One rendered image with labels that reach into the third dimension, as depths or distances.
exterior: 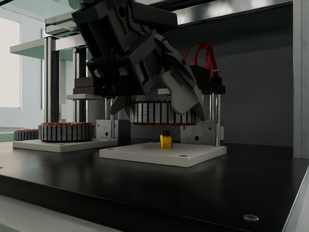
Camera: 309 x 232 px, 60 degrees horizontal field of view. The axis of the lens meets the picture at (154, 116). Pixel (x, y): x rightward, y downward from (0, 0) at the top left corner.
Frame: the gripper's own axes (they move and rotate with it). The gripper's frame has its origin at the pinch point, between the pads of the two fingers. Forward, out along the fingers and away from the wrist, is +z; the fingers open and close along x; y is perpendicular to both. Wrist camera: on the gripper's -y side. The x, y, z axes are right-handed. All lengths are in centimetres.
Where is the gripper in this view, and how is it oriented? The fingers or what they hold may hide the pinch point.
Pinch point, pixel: (166, 115)
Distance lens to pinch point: 43.4
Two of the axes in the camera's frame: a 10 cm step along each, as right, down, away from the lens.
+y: -4.3, 6.2, -6.6
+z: 3.3, 7.9, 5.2
